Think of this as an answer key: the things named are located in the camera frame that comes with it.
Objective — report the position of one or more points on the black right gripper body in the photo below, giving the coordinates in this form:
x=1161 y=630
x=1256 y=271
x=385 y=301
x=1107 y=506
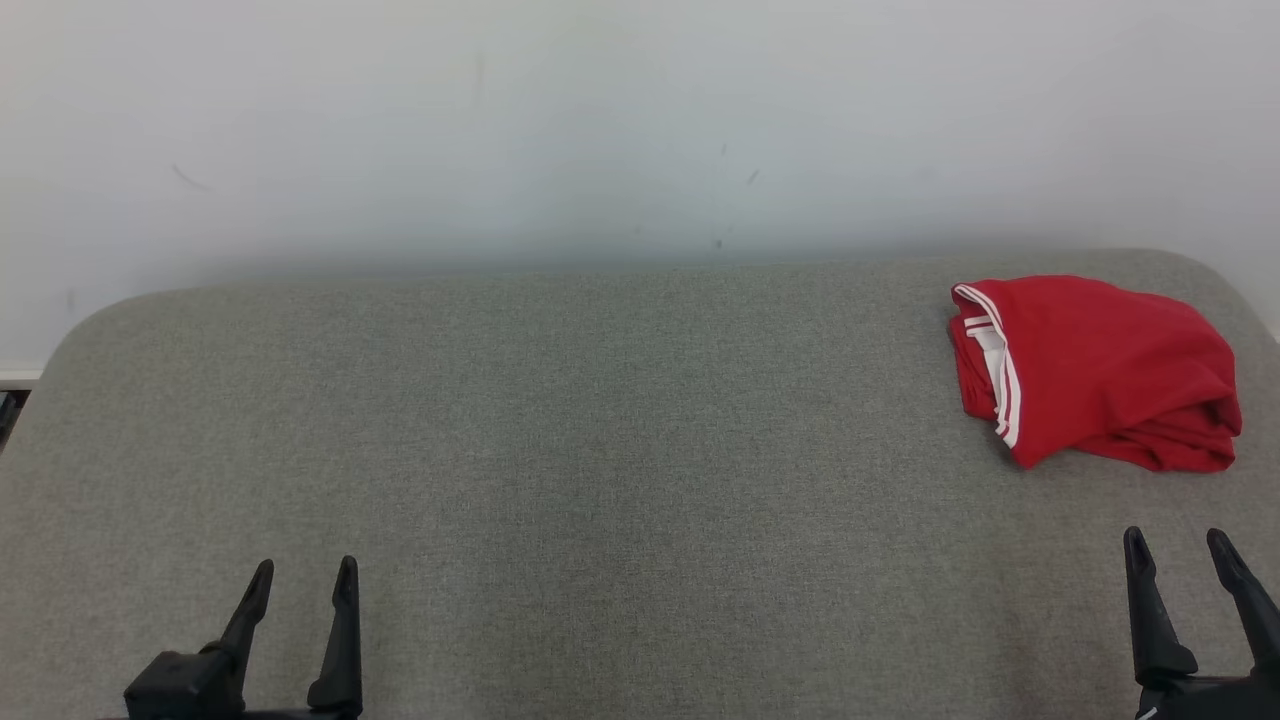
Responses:
x=1210 y=700

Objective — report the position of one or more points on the red basketball jersey white trim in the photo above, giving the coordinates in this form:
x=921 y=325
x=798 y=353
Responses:
x=1100 y=360

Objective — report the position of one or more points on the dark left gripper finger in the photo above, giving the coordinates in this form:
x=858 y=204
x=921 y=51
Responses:
x=342 y=650
x=248 y=620

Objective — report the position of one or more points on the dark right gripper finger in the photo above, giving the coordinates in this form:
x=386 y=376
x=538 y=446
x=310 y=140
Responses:
x=1155 y=630
x=1258 y=610

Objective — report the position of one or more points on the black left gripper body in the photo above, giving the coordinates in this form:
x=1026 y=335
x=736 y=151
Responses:
x=180 y=688

